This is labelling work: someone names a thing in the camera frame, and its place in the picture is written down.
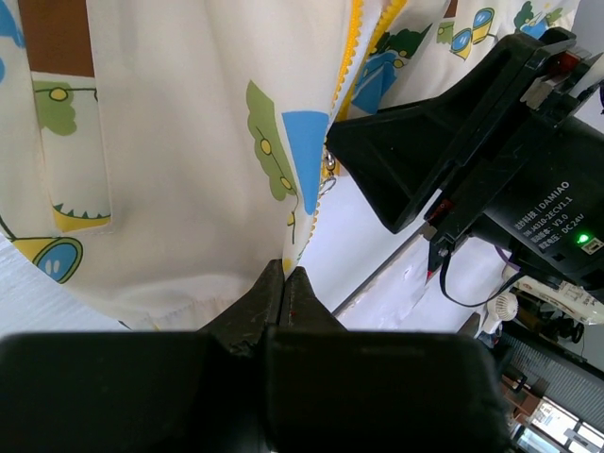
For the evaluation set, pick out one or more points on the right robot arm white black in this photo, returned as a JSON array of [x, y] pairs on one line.
[[557, 292]]

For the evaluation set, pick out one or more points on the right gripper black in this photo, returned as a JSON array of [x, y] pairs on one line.
[[537, 189]]

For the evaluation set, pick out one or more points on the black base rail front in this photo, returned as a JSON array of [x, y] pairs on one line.
[[402, 271]]

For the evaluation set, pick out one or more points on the metal zipper slider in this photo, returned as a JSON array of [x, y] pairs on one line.
[[329, 173]]

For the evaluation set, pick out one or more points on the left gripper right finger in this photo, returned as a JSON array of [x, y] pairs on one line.
[[328, 389]]

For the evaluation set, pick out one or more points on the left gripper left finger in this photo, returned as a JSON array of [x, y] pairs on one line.
[[175, 391]]

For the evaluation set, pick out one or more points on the cream dinosaur print yellow-hood jacket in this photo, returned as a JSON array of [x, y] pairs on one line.
[[155, 155]]

